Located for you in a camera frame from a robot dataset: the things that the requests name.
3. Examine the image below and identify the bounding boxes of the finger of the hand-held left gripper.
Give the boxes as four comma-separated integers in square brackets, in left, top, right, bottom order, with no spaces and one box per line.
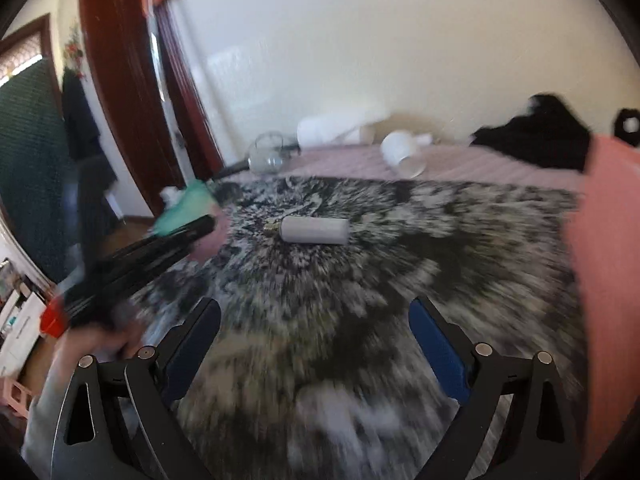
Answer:
[57,215,218,331]

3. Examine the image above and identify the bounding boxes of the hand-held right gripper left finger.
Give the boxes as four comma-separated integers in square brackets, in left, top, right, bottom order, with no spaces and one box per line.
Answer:
[50,296,222,480]

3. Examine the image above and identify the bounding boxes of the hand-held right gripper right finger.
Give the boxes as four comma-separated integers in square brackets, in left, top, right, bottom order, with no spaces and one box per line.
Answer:
[408,296,583,480]

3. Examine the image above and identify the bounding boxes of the green pink gradient bottle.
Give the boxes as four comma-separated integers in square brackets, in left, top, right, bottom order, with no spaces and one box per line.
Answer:
[152,180,231,263]

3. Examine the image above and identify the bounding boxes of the white bottle brown tip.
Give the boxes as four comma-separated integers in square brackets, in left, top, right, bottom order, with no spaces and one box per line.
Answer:
[265,216,351,246]

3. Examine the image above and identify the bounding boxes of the pink cardboard box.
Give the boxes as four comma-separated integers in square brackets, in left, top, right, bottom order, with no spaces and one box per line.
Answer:
[565,135,640,471]

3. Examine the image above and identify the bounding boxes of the red plastic object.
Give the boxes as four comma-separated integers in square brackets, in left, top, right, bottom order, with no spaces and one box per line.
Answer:
[40,297,68,337]

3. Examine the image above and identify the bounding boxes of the grey plastic cup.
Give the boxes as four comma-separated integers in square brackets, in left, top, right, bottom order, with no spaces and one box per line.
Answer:
[248,132,287,175]

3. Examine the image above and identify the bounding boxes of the black hanging coat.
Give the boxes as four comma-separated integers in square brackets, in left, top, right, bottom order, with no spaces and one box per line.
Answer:
[61,72,118,221]

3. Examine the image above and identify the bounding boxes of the white storage box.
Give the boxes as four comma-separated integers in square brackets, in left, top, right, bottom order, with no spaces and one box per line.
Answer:
[0,290,46,376]

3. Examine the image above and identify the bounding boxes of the dark green quilted curtain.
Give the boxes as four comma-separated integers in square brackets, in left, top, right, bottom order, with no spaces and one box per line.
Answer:
[0,57,76,286]

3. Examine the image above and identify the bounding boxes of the pink plastic stool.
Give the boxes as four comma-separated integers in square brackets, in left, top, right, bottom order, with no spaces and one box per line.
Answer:
[0,377,33,418]

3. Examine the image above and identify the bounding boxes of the pink quilted blanket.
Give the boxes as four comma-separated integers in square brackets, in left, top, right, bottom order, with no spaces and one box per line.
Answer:
[220,142,591,193]

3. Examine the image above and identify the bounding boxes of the white metal mop pole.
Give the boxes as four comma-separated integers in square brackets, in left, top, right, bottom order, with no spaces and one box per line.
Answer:
[150,30,186,148]

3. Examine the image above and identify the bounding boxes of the white toilet paper roll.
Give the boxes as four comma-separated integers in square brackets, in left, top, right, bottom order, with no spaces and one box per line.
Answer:
[296,105,396,146]

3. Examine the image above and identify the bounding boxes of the white paper cup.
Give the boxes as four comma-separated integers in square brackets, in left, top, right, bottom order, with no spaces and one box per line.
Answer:
[381,130,427,178]

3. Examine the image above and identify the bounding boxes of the black clothes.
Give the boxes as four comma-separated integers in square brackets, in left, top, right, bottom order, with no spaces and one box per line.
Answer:
[472,92,596,172]

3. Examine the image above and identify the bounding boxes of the black white plush orange beak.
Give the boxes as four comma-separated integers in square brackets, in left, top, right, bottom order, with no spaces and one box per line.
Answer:
[614,108,640,148]

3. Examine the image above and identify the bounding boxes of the dark red door frame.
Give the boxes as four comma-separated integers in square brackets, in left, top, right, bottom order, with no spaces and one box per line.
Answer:
[79,0,223,218]

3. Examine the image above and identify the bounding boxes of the red green wall decoration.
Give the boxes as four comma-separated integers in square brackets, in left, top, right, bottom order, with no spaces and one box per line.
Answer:
[64,22,88,81]

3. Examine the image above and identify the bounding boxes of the brown wooden frame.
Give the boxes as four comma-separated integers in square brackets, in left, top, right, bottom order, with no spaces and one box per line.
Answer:
[0,12,63,86]

